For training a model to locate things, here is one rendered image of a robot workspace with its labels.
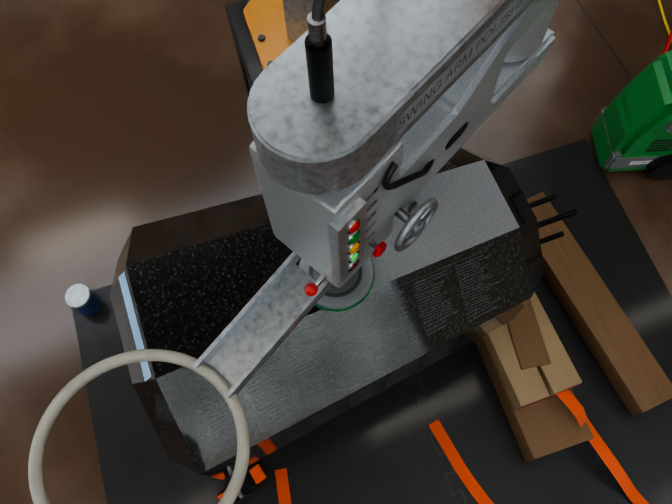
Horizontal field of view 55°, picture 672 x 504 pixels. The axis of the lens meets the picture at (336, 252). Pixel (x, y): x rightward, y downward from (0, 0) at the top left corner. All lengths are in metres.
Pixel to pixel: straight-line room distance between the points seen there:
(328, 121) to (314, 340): 0.94
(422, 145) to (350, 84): 0.35
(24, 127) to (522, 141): 2.36
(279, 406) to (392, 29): 1.18
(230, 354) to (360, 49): 0.86
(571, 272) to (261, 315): 1.51
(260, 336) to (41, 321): 1.54
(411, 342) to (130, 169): 1.71
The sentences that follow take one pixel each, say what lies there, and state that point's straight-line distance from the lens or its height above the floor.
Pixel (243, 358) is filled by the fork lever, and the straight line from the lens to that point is 1.65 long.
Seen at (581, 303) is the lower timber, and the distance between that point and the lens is 2.76.
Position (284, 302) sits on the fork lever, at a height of 1.05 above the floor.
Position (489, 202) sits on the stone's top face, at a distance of 1.99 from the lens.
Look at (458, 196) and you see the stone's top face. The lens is 1.99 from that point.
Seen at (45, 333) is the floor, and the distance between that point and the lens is 3.00.
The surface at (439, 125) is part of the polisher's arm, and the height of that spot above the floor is 1.43.
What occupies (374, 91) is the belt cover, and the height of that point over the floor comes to 1.74.
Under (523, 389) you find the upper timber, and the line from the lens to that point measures 2.48.
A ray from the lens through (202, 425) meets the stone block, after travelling 1.95.
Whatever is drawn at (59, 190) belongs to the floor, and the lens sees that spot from 3.24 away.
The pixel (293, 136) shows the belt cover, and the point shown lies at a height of 1.74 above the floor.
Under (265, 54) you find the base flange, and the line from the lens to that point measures 2.38.
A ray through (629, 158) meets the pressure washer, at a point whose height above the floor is 0.15.
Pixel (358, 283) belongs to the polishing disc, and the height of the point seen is 0.90.
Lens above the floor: 2.62
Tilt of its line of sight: 68 degrees down
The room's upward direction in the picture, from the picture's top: 4 degrees counter-clockwise
